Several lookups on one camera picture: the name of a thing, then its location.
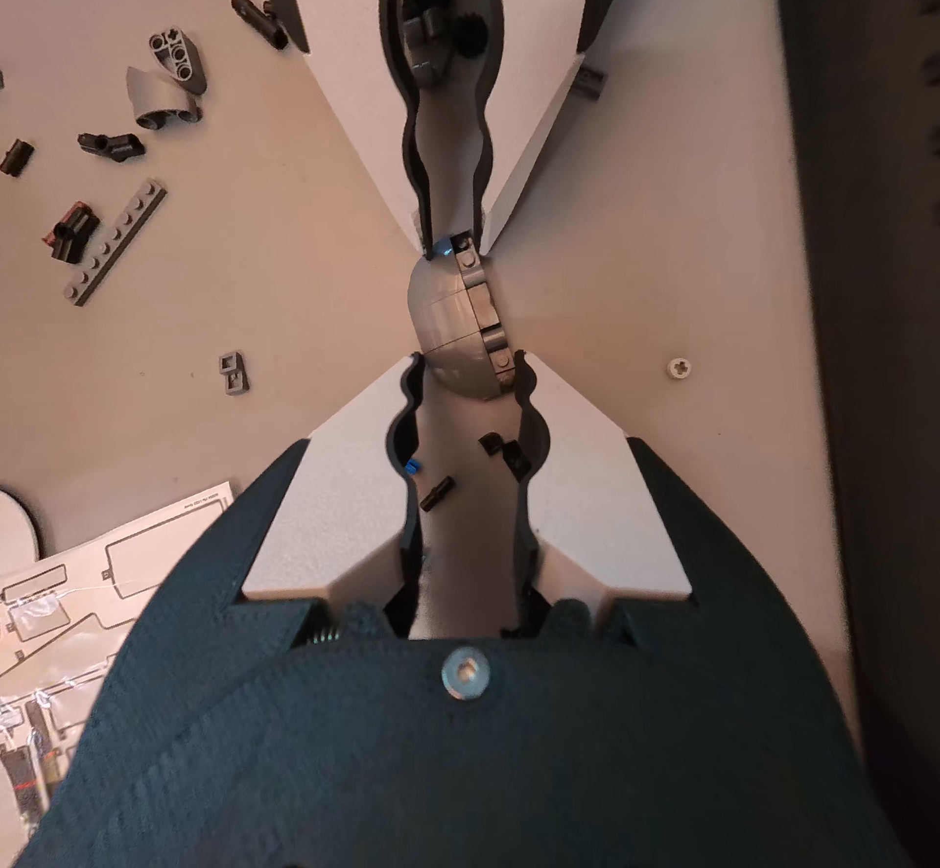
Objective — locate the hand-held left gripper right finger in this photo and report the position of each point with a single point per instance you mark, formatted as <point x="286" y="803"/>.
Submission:
<point x="602" y="508"/>

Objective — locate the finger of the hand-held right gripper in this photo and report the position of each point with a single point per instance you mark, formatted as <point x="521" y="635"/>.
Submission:
<point x="536" y="38"/>
<point x="338" y="38"/>

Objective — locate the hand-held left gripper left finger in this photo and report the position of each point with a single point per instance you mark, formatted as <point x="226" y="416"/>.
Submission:
<point x="330" y="508"/>

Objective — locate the small grey lego bracket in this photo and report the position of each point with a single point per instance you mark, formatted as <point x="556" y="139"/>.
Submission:
<point x="233" y="383"/>

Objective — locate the grey domed lego assembly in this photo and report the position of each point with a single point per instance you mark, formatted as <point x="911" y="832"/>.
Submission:
<point x="440" y="317"/>

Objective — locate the grey curved lego panel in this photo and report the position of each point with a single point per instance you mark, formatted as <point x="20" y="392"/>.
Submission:
<point x="150" y="93"/>

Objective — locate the lego sticker sheet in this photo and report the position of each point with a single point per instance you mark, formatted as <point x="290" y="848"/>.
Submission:
<point x="88" y="589"/>

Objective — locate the long grey lego plate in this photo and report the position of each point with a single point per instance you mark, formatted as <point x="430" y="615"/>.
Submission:
<point x="110" y="247"/>

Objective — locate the dark grey curved technic beam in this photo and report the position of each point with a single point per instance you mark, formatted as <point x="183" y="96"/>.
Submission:
<point x="189" y="67"/>

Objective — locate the silver table screw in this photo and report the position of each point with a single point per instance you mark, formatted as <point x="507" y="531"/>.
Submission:
<point x="679" y="368"/>

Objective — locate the black angled technic connector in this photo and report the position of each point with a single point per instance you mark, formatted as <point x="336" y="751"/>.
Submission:
<point x="110" y="146"/>

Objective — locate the black connector with brown pin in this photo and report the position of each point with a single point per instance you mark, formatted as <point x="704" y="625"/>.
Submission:
<point x="70" y="233"/>

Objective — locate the white stand base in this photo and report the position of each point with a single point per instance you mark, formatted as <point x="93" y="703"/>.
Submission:
<point x="15" y="534"/>

